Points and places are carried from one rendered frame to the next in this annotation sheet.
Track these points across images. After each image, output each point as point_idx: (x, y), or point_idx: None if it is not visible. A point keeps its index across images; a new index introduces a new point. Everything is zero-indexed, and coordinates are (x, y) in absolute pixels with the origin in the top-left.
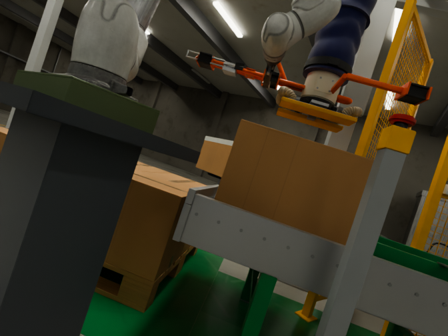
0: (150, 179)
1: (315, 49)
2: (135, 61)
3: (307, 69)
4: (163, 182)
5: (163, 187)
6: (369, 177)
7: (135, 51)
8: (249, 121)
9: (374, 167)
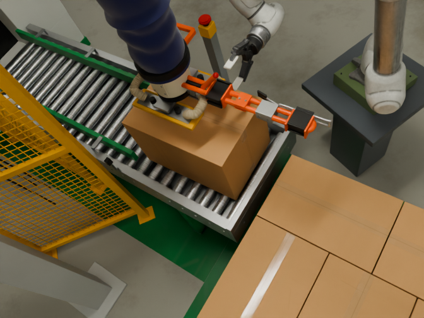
0: (318, 200)
1: (183, 41)
2: (365, 70)
3: (189, 60)
4: (303, 208)
5: (306, 173)
6: (214, 49)
7: (363, 53)
8: (256, 96)
9: (214, 43)
